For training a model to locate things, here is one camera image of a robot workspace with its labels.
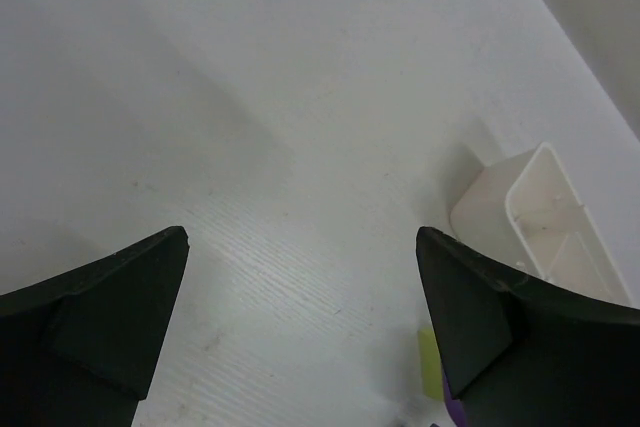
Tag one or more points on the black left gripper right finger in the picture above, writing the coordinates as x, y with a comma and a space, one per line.
518, 351

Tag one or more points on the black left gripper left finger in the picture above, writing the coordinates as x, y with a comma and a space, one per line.
81, 348

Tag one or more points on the purple lego brick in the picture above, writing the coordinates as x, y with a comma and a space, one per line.
453, 406

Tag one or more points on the green lego brick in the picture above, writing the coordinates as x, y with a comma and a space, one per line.
430, 364

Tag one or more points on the white divided plastic container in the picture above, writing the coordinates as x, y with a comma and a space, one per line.
524, 212

